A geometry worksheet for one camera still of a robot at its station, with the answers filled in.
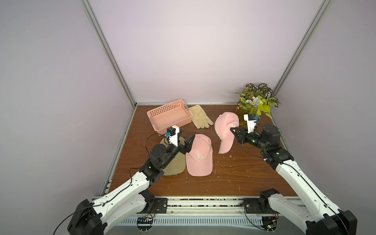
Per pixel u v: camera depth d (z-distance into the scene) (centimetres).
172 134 60
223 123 75
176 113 114
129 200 58
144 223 72
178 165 90
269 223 71
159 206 73
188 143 63
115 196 46
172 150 63
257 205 72
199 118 110
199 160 83
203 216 71
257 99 90
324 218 38
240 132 68
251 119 64
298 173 47
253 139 63
